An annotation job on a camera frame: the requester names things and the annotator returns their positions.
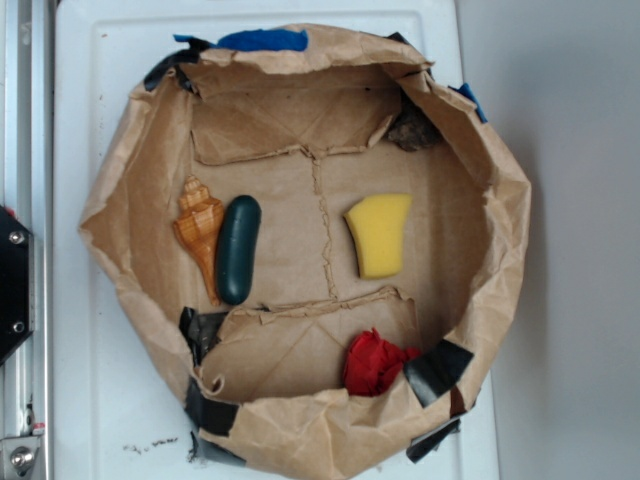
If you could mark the orange spiral seashell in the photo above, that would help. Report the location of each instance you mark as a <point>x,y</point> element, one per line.
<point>197,229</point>

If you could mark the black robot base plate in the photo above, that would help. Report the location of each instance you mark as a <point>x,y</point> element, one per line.
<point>16,284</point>

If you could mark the yellow sponge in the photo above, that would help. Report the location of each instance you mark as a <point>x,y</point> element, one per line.
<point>377,224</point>

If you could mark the red paper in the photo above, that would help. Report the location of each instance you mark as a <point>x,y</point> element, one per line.
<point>373,363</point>

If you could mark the aluminium frame rail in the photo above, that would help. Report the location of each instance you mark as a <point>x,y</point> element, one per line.
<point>27,77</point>

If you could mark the brown paper bag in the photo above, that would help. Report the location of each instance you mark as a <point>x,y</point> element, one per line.
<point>304,133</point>

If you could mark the brown rock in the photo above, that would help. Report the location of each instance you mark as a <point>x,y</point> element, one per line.
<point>412,131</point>

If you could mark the dark green oblong block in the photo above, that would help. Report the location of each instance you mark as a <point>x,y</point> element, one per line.
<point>236,249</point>

